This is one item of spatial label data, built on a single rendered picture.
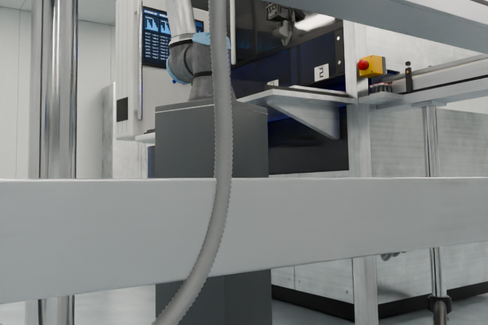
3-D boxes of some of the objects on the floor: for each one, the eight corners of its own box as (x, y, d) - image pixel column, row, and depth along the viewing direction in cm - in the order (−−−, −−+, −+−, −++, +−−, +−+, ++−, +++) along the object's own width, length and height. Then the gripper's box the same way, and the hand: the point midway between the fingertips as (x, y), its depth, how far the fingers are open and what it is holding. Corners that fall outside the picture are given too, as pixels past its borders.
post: (367, 325, 193) (346, -180, 213) (378, 328, 188) (356, -189, 208) (354, 328, 190) (335, -186, 209) (367, 331, 185) (345, -195, 204)
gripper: (263, -7, 193) (264, 46, 191) (278, -16, 186) (279, 40, 184) (281, -3, 198) (282, 49, 196) (295, -11, 191) (297, 43, 188)
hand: (287, 43), depth 191 cm, fingers closed
